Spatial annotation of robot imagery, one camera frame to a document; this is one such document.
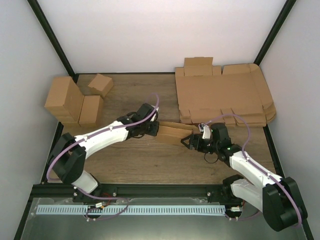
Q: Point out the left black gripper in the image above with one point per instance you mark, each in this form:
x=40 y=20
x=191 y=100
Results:
x=154 y=131

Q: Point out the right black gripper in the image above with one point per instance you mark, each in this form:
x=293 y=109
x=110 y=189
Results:
x=190 y=146

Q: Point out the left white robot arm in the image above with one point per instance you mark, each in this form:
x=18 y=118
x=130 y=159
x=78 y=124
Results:
x=67 y=159

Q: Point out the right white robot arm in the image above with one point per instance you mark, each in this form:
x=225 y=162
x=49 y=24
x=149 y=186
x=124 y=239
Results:
x=277 y=198

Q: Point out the small tilted cardboard box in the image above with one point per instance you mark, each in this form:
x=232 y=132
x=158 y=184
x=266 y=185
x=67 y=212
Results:
x=100 y=85

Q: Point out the tall folded cardboard box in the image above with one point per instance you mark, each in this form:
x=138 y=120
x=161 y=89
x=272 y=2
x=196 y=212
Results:
x=64 y=101

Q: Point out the stack of flat cardboard blanks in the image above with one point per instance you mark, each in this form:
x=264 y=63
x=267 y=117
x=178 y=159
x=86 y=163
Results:
x=235 y=94

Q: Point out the clear plastic sheet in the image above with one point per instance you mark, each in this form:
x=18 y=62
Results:
x=150 y=227

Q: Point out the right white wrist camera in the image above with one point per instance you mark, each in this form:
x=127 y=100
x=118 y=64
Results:
x=205 y=130

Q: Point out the black aluminium frame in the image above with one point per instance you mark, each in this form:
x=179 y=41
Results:
x=148 y=190

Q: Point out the light blue slotted cable duct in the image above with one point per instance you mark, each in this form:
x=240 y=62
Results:
x=139 y=210

